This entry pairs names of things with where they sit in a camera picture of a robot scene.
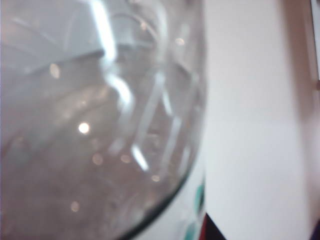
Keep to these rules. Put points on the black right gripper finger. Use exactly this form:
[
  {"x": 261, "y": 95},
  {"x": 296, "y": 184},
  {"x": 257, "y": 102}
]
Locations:
[{"x": 213, "y": 231}]

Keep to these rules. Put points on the clear water bottle red label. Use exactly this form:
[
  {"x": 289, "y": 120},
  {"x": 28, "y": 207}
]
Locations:
[{"x": 100, "y": 125}]

